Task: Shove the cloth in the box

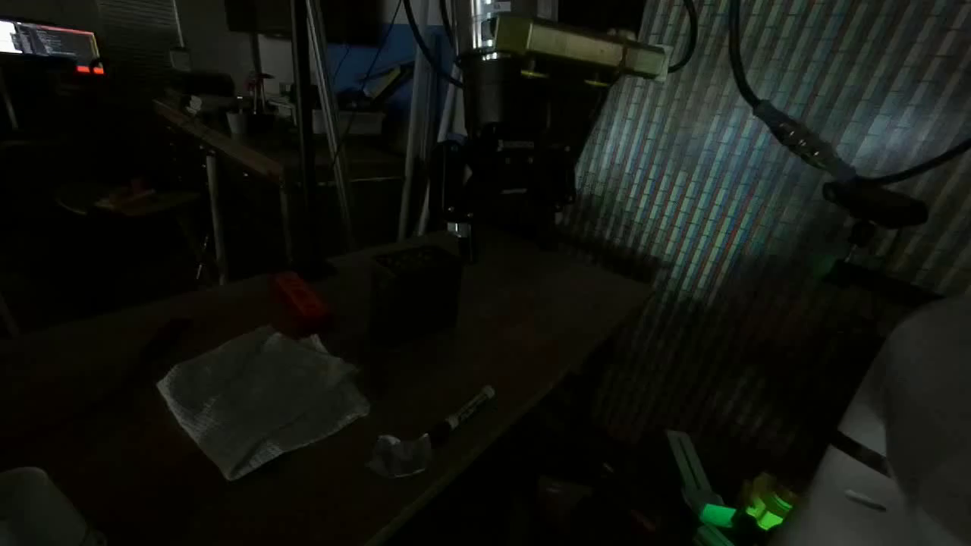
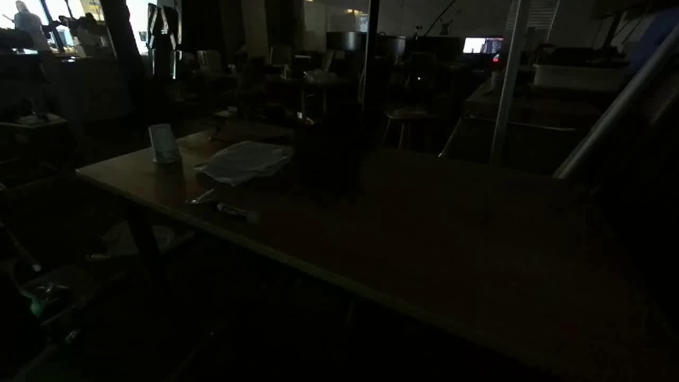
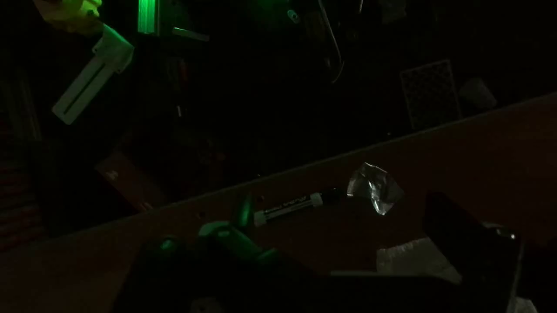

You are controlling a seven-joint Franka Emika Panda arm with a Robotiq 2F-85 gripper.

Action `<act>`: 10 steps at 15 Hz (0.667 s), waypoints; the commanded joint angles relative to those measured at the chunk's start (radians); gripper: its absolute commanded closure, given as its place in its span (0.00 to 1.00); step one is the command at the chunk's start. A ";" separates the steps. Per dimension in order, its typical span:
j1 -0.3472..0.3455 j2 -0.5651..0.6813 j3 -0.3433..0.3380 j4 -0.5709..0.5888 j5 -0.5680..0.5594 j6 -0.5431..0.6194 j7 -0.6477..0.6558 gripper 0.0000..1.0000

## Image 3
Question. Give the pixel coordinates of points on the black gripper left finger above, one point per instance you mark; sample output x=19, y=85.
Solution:
x=231, y=241

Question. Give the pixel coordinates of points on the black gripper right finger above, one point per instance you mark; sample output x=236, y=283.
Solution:
x=470, y=255

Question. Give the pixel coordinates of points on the white textured cloth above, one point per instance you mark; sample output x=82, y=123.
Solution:
x=414, y=259

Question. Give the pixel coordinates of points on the crumpled clear plastic wrap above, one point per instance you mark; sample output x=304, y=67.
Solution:
x=374, y=189

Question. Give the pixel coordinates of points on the yellow-green glowing clamp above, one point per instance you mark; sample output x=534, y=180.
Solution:
x=69, y=15

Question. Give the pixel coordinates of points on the green glowing block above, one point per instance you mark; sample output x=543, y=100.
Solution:
x=146, y=15

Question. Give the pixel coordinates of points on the black perforated crate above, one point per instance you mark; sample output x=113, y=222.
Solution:
x=430, y=93

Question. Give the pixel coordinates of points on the brown wooden board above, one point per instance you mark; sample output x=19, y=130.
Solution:
x=130, y=182

